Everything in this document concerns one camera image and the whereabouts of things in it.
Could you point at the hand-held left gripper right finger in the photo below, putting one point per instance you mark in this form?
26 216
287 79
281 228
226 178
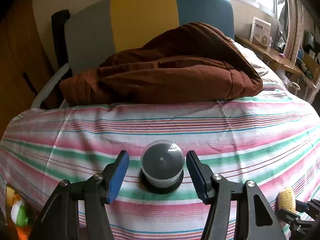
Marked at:
197 180

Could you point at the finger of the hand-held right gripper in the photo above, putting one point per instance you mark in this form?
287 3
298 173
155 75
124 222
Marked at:
295 220
311 206

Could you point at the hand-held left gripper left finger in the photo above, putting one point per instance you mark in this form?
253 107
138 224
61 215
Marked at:
117 177

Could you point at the striped bed sheet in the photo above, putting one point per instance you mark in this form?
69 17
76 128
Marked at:
225 135

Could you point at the colourful plush toy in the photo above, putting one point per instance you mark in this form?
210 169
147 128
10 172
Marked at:
18 212

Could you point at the brown quilt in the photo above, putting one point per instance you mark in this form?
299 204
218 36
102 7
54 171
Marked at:
162 75

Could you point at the grey white duvet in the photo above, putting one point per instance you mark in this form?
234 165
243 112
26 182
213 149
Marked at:
260 67

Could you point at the wooden wardrobe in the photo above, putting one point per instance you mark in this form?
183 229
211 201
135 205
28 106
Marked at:
20 67

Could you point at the wooden shelf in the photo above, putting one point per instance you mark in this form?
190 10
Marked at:
275 55

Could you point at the white cardboard box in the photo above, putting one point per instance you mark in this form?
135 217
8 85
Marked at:
260 31

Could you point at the grey yellow blue headboard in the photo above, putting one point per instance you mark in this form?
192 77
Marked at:
142 17

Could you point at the silvery curtain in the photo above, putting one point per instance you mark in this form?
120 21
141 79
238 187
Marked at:
290 30

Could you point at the white bed rail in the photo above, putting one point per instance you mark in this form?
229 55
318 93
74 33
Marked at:
50 85

